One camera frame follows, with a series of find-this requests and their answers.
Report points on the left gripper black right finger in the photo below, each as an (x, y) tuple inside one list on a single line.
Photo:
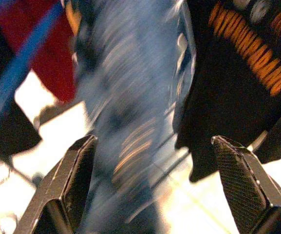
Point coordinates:
[(249, 192)]

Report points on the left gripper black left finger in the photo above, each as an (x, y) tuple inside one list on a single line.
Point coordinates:
[(62, 190)]

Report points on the blue denim shorts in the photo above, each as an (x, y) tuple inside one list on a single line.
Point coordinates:
[(133, 73)]

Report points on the blue clothes hanger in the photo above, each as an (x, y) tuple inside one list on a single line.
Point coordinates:
[(13, 72)]

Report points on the black hanging garment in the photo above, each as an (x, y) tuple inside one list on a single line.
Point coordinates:
[(16, 131), (225, 102)]

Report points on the red hanging garment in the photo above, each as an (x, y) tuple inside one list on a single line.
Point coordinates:
[(53, 61)]

